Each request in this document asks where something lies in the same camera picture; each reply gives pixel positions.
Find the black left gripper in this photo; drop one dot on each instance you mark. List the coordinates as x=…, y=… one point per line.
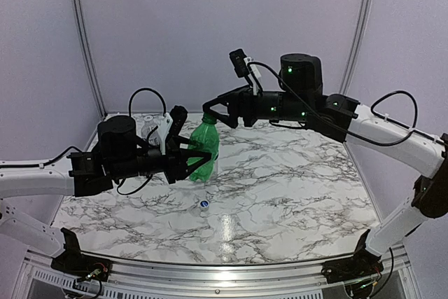
x=177, y=159

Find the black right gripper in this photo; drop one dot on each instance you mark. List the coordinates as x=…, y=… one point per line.
x=233, y=99

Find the green plastic bottle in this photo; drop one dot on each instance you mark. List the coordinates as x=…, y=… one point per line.
x=209, y=135

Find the clear bottle blue label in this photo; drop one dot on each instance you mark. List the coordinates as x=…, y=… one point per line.
x=215, y=169

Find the clear bottle white cap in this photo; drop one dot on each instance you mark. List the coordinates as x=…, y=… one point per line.
x=149, y=124

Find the green bottle cap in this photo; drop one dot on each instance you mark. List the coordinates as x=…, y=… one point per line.
x=209, y=119

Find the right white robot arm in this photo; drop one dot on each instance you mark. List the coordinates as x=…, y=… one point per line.
x=300, y=99

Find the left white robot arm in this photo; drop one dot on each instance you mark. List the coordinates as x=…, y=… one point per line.
x=74, y=173

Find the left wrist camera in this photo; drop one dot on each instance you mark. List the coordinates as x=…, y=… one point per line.
x=168, y=125

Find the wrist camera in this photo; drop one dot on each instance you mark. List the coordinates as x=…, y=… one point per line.
x=240, y=62
x=168, y=125

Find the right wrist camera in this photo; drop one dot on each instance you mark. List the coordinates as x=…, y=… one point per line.
x=240, y=62

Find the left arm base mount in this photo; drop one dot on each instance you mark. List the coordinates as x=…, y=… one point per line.
x=72, y=261

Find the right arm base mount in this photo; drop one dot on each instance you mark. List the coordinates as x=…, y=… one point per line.
x=361, y=263

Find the aluminium front rail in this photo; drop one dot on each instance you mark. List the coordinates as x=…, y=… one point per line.
x=142, y=279

